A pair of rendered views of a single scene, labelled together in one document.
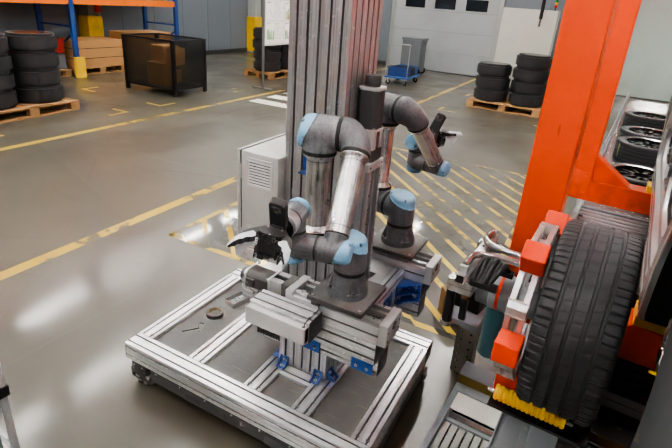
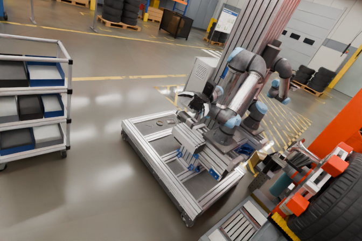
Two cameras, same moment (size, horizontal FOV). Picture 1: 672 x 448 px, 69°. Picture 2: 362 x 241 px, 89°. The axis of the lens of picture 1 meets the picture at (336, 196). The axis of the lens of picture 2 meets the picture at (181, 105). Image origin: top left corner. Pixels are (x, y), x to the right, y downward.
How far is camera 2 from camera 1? 41 cm
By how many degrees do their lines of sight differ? 11
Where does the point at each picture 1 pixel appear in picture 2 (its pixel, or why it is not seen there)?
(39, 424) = (81, 137)
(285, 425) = (171, 182)
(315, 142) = (237, 62)
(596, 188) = not seen: hidden behind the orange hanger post
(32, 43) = (132, 1)
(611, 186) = (354, 139)
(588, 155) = not seen: hidden behind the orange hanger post
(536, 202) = (332, 134)
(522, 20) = (327, 53)
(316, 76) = (248, 32)
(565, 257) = (355, 173)
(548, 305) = (334, 195)
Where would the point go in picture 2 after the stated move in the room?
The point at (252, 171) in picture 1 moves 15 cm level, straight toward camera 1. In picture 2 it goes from (198, 69) to (196, 74)
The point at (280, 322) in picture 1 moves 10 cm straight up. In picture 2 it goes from (186, 140) to (190, 130)
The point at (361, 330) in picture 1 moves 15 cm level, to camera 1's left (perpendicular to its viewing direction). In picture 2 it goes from (221, 159) to (202, 149)
